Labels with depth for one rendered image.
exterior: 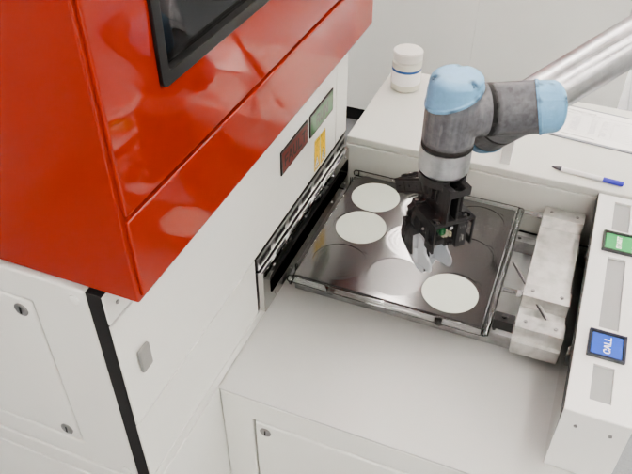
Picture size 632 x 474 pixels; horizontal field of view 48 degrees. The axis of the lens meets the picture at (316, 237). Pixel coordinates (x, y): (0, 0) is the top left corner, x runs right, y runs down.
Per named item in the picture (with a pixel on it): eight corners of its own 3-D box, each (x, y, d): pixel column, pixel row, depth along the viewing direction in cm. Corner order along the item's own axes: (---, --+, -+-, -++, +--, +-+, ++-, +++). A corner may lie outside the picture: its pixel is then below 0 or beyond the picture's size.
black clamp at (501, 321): (491, 327, 121) (493, 317, 120) (493, 319, 123) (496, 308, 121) (511, 333, 120) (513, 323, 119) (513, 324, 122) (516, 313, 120)
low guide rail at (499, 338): (294, 288, 138) (294, 276, 136) (299, 281, 139) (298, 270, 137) (557, 363, 123) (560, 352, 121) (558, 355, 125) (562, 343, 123)
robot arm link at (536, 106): (536, 91, 106) (466, 94, 105) (570, 70, 95) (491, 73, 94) (541, 143, 106) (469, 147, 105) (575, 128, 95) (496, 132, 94)
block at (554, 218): (540, 226, 143) (543, 214, 141) (542, 216, 145) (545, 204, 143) (580, 235, 141) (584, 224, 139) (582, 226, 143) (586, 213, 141)
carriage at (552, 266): (508, 352, 121) (511, 340, 120) (539, 227, 147) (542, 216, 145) (555, 365, 119) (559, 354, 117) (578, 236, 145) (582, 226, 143)
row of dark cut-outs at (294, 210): (255, 270, 123) (254, 260, 121) (342, 143, 154) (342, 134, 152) (258, 271, 123) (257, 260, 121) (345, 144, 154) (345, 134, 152)
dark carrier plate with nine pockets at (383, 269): (293, 276, 129) (293, 274, 129) (356, 176, 154) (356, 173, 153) (480, 328, 120) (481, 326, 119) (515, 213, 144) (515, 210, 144)
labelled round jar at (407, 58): (387, 90, 169) (389, 53, 163) (395, 77, 174) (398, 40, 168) (415, 95, 167) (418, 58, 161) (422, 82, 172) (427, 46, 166)
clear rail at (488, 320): (479, 338, 119) (480, 332, 118) (517, 210, 145) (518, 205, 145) (487, 339, 118) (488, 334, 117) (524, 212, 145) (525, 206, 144)
